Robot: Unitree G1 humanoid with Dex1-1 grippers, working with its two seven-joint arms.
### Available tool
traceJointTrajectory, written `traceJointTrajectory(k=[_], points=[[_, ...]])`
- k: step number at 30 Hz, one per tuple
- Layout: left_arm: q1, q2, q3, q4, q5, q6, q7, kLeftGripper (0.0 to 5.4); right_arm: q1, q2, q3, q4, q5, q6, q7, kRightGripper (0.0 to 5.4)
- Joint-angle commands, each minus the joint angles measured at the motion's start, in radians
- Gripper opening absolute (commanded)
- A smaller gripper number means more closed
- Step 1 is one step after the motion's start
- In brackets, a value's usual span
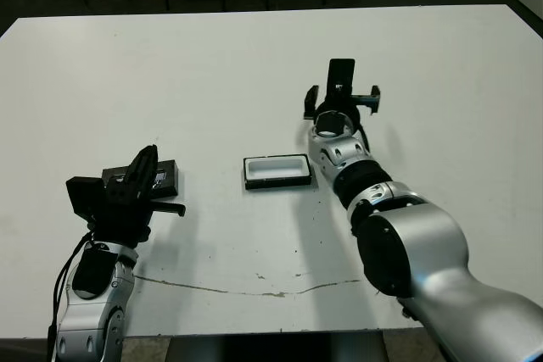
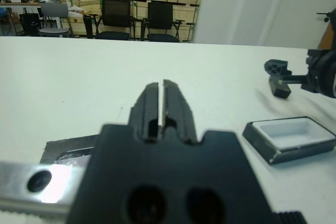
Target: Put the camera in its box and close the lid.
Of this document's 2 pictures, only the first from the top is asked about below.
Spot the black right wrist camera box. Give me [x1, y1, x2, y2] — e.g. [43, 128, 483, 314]
[302, 85, 321, 120]

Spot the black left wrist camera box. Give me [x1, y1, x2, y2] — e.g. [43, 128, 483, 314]
[65, 175, 108, 222]

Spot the black box with white insert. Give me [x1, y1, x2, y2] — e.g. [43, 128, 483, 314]
[243, 153, 315, 192]

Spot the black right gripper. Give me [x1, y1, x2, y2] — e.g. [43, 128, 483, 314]
[316, 81, 382, 125]

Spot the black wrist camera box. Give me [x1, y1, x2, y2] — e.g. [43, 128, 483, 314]
[65, 175, 108, 222]
[302, 85, 321, 120]

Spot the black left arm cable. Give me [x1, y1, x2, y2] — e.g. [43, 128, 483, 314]
[49, 230, 92, 362]

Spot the black box lid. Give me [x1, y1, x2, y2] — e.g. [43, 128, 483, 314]
[101, 159, 185, 201]

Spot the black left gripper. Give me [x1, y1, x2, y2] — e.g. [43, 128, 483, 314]
[89, 145, 187, 248]

